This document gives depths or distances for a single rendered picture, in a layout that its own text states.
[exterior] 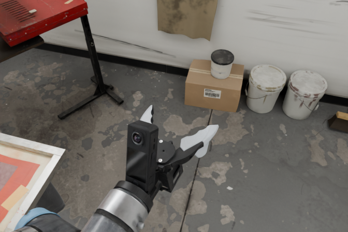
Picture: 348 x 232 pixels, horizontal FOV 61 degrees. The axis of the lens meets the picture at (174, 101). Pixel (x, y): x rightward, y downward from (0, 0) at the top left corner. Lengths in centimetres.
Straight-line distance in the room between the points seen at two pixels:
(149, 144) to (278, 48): 244
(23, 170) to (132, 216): 107
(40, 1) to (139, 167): 196
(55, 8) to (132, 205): 186
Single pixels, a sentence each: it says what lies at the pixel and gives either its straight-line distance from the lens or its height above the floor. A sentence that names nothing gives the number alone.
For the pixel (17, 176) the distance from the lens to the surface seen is 151.
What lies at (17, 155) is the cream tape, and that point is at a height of 96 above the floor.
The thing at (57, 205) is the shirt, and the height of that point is 59.
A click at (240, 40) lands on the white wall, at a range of 281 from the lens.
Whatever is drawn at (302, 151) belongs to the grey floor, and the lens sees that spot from 278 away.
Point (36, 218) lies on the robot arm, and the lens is 63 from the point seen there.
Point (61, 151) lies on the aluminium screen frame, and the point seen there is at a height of 99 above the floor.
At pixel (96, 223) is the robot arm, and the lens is 48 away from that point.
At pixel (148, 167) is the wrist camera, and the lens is 48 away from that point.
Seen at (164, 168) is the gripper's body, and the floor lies 168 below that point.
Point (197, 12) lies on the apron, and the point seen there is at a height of 80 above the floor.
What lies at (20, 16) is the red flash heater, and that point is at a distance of 222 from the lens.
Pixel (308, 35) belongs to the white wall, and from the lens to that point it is 277.
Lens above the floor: 213
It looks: 47 degrees down
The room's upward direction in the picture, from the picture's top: straight up
